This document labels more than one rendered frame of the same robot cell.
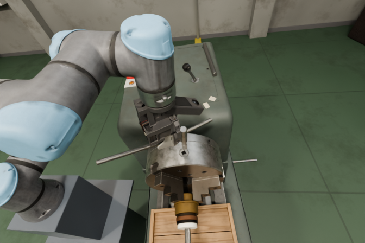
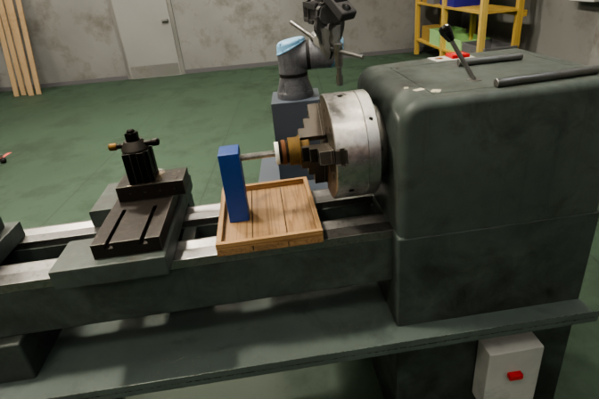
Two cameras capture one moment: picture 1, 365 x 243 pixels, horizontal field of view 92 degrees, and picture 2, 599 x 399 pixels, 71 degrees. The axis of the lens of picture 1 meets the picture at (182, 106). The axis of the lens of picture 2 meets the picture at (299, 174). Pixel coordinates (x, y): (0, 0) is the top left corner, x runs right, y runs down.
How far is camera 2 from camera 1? 1.13 m
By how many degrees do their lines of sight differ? 65
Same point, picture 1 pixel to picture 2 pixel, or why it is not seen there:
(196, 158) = (336, 103)
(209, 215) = (305, 220)
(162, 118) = (318, 0)
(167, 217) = (299, 191)
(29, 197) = (288, 68)
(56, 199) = (294, 93)
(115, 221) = not seen: hidden behind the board
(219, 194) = (337, 232)
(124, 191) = not seen: hidden behind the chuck
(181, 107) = not seen: outside the picture
